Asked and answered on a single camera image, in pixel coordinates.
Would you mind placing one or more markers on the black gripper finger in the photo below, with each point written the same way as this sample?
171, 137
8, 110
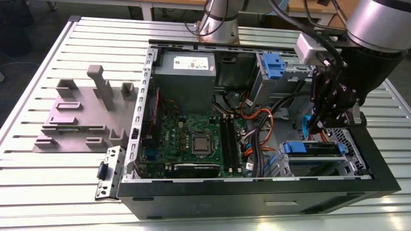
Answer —
343, 119
319, 91

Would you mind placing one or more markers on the hard disk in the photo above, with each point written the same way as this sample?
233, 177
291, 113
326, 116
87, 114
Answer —
295, 148

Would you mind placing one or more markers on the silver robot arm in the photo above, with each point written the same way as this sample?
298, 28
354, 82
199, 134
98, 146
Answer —
218, 31

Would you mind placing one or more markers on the metal disk bay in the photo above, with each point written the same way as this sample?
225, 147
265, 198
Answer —
286, 166

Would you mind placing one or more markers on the silver optical drive cage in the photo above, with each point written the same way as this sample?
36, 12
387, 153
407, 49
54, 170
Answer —
273, 89

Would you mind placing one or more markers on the blue plastic drive latch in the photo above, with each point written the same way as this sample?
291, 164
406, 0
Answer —
273, 65

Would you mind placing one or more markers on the wooden cabinet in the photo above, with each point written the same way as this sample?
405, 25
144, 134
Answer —
335, 22

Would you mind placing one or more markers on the black RAM slot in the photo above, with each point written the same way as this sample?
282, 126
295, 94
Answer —
226, 142

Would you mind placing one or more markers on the green motherboard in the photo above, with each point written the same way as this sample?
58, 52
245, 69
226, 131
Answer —
206, 122

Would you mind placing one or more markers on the CPU socket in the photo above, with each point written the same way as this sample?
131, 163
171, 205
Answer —
202, 132

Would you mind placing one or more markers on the grey power supply unit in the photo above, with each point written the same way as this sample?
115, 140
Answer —
183, 91

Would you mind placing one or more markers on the silver CPU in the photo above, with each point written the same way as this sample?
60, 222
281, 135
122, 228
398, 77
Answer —
201, 145

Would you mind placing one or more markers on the black open PC case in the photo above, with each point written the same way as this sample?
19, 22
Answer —
225, 199

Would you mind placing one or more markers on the black graphics card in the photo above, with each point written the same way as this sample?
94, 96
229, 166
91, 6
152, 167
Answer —
195, 168

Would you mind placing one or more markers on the black case fan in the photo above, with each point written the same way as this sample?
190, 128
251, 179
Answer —
147, 108

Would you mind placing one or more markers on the grey parts rack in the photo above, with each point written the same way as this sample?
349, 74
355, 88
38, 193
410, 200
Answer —
90, 115

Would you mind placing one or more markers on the green RAM stick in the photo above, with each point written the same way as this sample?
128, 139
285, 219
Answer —
72, 131

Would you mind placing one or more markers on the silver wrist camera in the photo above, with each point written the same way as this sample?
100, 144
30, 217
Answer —
305, 48

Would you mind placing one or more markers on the metal rear retention bracket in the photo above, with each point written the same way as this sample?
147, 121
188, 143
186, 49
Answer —
115, 173

